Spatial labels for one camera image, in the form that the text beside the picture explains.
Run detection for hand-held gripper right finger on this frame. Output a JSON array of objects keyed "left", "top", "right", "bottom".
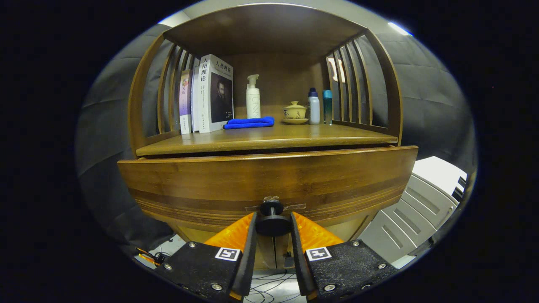
[{"left": 290, "top": 212, "right": 398, "bottom": 301}]

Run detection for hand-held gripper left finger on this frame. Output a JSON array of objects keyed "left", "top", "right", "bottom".
[{"left": 154, "top": 212, "right": 257, "bottom": 301}]

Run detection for black round drawer knob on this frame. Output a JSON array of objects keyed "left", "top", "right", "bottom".
[{"left": 255, "top": 199, "right": 292, "bottom": 237}]

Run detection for brown wooden drawer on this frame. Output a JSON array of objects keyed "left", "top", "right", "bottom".
[{"left": 117, "top": 146, "right": 419, "bottom": 242}]

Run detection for wooden countertop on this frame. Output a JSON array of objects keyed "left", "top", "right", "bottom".
[{"left": 136, "top": 118, "right": 398, "bottom": 157}]

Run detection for brown wooden cabinet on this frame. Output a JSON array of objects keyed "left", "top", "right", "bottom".
[{"left": 117, "top": 3, "right": 419, "bottom": 270}]

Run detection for blue folded cloth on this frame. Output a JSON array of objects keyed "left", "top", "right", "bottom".
[{"left": 223, "top": 117, "right": 275, "bottom": 130}]

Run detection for yellow lidded teacup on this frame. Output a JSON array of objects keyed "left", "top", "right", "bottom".
[{"left": 283, "top": 101, "right": 308, "bottom": 120}]

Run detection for white bottle blue cap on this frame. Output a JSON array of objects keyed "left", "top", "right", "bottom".
[{"left": 308, "top": 88, "right": 320, "bottom": 125}]

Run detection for teal slim bottle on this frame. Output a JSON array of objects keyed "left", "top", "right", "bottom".
[{"left": 323, "top": 90, "right": 333, "bottom": 125}]

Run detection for white pump bottle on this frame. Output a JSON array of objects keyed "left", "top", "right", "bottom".
[{"left": 246, "top": 74, "right": 261, "bottom": 119}]

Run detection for thin white book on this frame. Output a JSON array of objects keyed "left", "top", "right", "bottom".
[{"left": 190, "top": 65, "right": 202, "bottom": 133}]

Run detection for thick white portrait book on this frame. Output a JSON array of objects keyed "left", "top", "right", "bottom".
[{"left": 198, "top": 54, "right": 235, "bottom": 133}]

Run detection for thin purple book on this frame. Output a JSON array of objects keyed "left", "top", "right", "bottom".
[{"left": 179, "top": 69, "right": 193, "bottom": 135}]

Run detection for rectangular ceiling light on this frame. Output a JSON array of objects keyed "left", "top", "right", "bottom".
[{"left": 387, "top": 21, "right": 411, "bottom": 36}]

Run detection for black floor cables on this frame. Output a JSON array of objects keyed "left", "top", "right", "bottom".
[{"left": 244, "top": 269, "right": 304, "bottom": 303}]

